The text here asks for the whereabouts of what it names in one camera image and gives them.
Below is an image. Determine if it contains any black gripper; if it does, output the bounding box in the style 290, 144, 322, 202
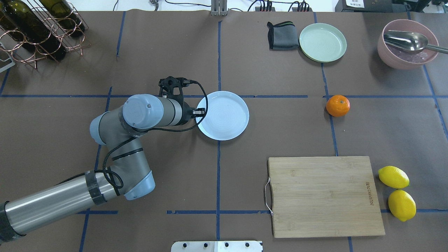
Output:
181, 102, 206, 125

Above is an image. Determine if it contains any light blue plate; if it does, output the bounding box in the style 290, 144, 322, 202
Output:
197, 91, 250, 141

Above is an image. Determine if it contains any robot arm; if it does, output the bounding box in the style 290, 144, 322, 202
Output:
1, 94, 208, 243

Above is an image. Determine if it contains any light green plate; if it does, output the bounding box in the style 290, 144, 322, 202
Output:
299, 23, 347, 63

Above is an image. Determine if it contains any folded grey cloth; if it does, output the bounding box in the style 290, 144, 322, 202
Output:
267, 21, 299, 51

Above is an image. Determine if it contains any orange mandarin fruit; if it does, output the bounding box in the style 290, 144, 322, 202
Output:
326, 95, 351, 117

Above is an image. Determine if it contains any bamboo cutting board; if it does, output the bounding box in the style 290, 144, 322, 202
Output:
267, 156, 385, 239

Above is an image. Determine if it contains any dark green wine bottle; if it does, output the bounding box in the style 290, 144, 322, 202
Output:
1, 0, 66, 62

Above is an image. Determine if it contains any pink bowl with ice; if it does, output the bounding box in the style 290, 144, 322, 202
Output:
377, 19, 439, 70

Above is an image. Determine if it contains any upper yellow lemon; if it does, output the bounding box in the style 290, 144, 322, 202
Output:
378, 166, 410, 189

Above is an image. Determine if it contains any yellow lemon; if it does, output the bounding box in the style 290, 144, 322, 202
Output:
387, 189, 417, 222
378, 166, 410, 189

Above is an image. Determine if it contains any lower yellow lemon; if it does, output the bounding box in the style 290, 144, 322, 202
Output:
387, 189, 417, 222

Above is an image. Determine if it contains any steel ice scoop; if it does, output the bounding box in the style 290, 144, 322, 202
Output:
383, 30, 448, 54

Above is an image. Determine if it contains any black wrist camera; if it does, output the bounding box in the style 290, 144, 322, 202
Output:
158, 76, 192, 104

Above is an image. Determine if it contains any aluminium frame post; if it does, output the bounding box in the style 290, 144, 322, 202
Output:
211, 0, 229, 16

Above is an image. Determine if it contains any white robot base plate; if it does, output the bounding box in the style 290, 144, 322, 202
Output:
171, 240, 264, 252

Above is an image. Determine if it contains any copper wire bottle rack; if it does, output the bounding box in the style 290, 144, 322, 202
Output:
1, 0, 91, 69

